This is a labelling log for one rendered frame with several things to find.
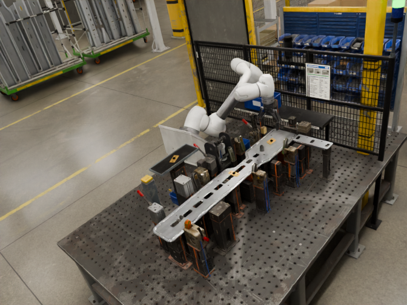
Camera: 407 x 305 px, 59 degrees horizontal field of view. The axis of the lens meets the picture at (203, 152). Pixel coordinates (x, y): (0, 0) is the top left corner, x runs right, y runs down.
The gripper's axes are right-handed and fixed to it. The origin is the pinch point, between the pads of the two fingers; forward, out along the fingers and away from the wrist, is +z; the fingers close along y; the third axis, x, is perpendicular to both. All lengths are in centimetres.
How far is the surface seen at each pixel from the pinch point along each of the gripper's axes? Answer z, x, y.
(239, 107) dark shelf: 11, 34, -58
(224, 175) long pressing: 14, -52, -4
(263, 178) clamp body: 13.7, -41.6, 22.0
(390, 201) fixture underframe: 113, 92, 66
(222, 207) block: 12, -80, 19
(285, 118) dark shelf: 11.2, 33.3, -7.9
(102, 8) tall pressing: 3, 337, -758
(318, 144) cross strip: 14.2, 12.9, 32.7
